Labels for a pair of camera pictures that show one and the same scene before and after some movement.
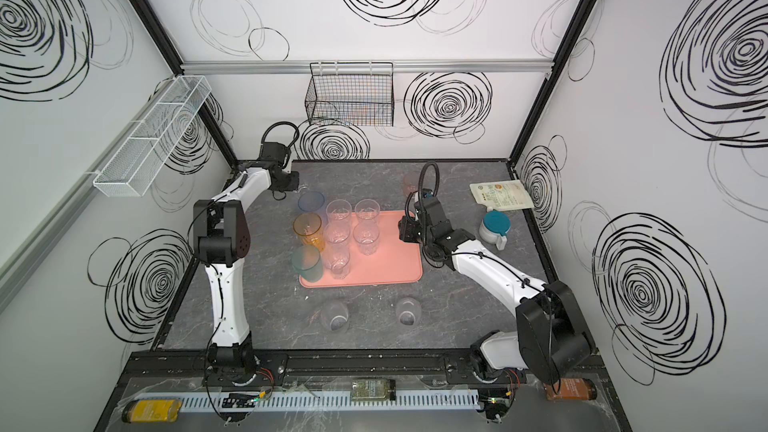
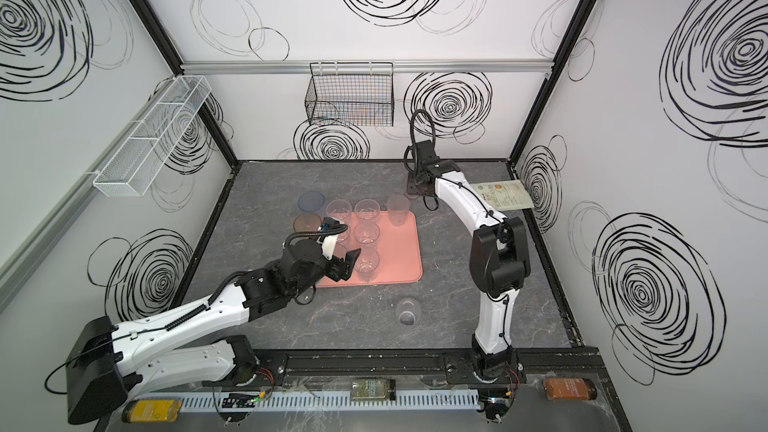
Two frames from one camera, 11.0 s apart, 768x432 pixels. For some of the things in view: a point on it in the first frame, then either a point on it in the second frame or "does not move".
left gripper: [288, 180] → [334, 265]
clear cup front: [408, 312] does not move
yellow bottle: [152, 411] does not move
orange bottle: [572, 389] does not move
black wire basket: [359, 93] does not move
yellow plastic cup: [308, 228] does not move
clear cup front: [334, 316] → [397, 207]
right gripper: [409, 229] → [414, 183]
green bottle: [374, 389] does not move
